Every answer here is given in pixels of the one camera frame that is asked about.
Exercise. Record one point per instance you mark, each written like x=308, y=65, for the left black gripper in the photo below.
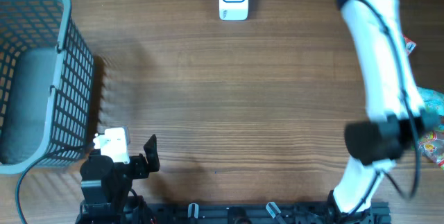
x=143, y=169

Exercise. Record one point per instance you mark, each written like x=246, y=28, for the Haribo gummy candy bag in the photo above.
x=430, y=144

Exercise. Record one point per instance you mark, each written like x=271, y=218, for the light blue tissue pack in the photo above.
x=432, y=100

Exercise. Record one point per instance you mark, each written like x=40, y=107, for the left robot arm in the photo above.
x=107, y=187

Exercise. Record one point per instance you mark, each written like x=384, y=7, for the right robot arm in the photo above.
x=396, y=114

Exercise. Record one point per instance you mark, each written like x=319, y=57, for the grey plastic shopping basket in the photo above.
x=47, y=73

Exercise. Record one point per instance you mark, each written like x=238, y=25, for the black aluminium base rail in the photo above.
x=297, y=213

